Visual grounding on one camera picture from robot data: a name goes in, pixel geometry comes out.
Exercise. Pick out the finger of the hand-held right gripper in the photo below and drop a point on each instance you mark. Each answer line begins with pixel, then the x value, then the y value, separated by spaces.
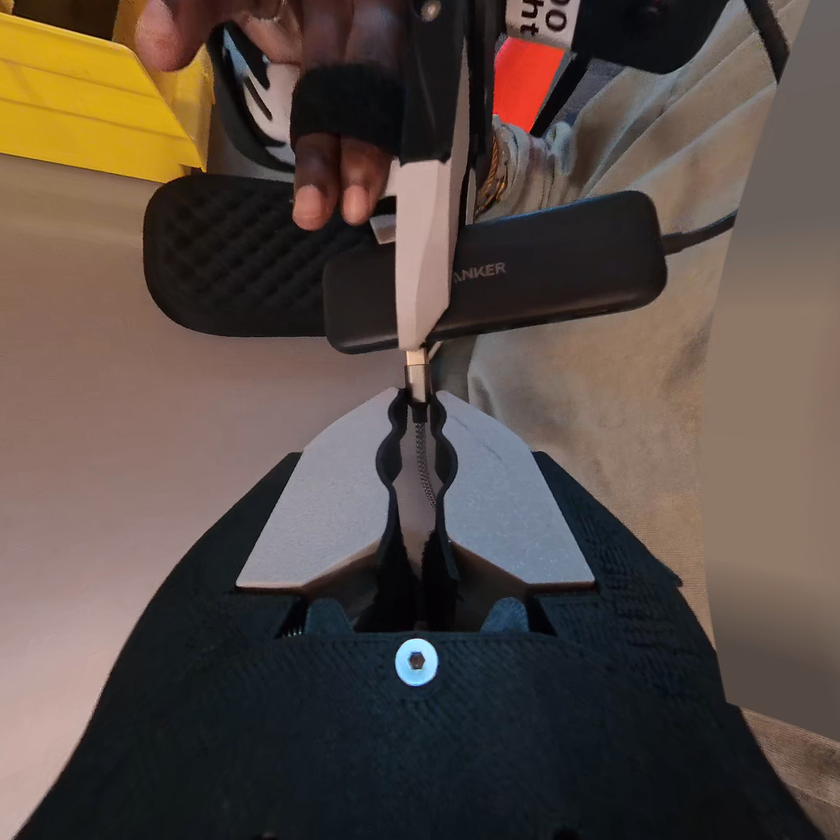
pixel 426 262
pixel 384 229

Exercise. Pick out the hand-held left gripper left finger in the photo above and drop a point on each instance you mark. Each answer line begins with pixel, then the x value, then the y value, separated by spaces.
pixel 328 512

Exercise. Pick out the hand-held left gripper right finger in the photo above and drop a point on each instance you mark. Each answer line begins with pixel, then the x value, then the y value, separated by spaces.
pixel 512 512

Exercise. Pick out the slim black usb hub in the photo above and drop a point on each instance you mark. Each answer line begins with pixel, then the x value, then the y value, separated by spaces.
pixel 558 262

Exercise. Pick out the person's right hand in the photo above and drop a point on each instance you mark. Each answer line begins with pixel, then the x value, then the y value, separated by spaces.
pixel 328 184

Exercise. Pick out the black quilted pad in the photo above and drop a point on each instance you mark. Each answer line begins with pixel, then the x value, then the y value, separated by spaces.
pixel 229 262

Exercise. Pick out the yellow plastic bin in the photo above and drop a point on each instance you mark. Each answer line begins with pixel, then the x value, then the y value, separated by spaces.
pixel 79 98

